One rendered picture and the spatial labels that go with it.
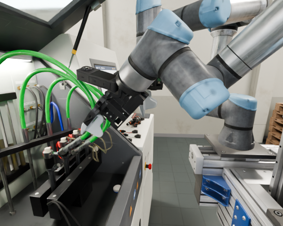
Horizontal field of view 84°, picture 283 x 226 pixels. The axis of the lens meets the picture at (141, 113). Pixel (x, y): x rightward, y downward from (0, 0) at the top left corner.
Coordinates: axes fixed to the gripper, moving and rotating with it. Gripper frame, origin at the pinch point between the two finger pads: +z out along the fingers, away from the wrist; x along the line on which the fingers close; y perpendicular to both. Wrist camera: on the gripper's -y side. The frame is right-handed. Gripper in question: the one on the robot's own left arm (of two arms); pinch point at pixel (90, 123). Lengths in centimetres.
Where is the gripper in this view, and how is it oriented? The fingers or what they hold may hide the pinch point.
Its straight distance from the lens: 49.8
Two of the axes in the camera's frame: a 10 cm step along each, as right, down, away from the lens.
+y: 7.3, 6.8, 0.5
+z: -5.8, 5.8, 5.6
